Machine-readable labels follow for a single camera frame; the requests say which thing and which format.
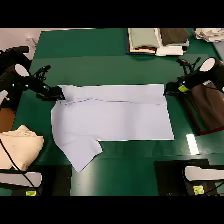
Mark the pale lavender T-shirt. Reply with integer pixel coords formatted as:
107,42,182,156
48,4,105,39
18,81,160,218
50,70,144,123
50,83,175,173

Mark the white folded garment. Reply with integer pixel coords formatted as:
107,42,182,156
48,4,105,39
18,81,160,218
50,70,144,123
155,44,188,57

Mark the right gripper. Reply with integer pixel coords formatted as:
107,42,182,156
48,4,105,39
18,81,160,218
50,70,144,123
164,81,183,98

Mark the black cable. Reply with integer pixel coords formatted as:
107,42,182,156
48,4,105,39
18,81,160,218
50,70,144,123
0,137,38,192

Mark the heap of clothes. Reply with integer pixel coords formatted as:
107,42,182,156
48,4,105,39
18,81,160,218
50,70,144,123
194,28,224,43

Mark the dark brown folded garment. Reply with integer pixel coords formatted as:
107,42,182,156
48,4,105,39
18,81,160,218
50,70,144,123
159,28,191,47

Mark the cream garment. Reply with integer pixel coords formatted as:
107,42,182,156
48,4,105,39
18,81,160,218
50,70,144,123
0,124,46,172

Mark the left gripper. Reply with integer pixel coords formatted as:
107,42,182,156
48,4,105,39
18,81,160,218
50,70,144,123
42,85,66,101

